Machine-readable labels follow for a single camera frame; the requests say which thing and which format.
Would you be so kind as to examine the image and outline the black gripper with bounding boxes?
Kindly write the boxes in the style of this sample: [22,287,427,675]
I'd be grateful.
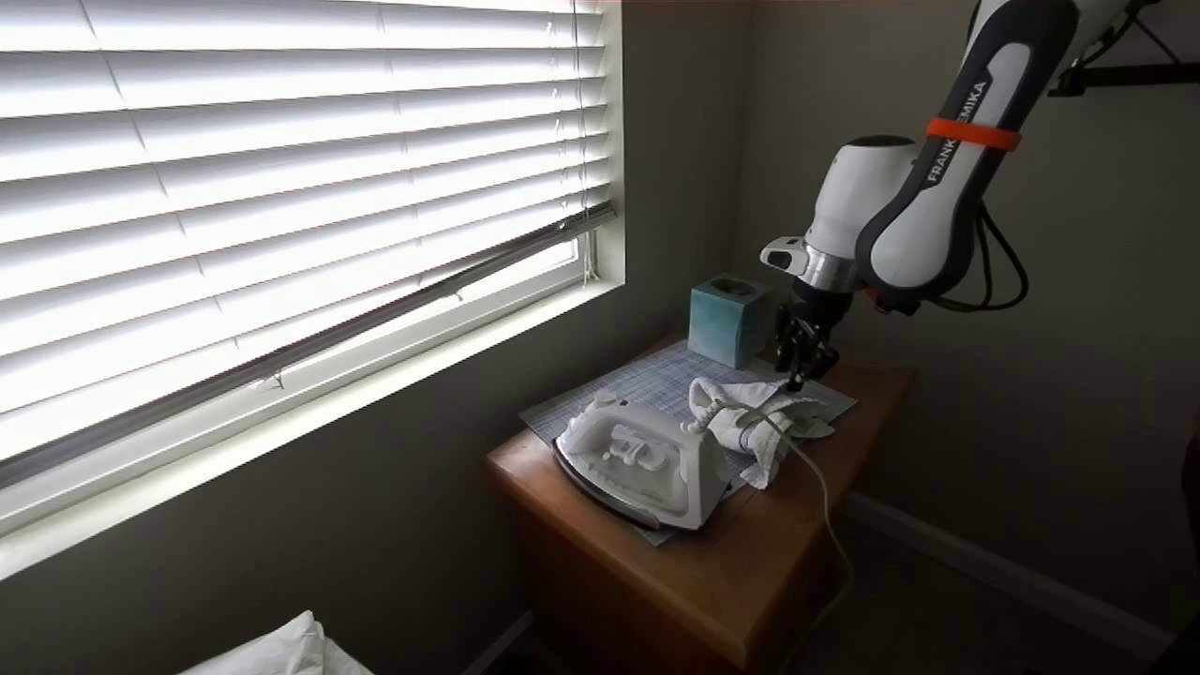
[771,292,852,391]

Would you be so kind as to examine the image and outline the white striped towel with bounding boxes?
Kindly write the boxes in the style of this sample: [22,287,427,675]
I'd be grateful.
[687,380,852,491]

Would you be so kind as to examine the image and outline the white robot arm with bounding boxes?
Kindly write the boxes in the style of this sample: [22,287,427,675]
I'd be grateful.
[761,0,1143,391]

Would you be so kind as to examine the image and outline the teal tissue box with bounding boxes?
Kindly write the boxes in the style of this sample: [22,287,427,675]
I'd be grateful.
[687,278,770,367]

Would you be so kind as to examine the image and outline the white clothes iron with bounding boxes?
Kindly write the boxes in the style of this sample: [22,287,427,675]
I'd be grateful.
[555,403,727,531]

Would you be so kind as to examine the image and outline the wooden side table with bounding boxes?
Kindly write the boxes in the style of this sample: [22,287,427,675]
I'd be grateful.
[486,358,916,675]

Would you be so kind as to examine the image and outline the pile of bedding and clothes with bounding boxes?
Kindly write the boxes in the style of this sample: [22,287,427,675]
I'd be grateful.
[185,611,371,675]

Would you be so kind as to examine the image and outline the white window blinds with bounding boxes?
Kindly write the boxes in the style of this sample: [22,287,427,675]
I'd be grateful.
[0,0,623,577]

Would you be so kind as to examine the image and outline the white iron cord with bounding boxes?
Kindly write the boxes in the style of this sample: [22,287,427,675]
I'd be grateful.
[735,403,857,605]

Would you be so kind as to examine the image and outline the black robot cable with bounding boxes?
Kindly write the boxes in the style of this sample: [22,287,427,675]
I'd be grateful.
[928,203,1032,316]

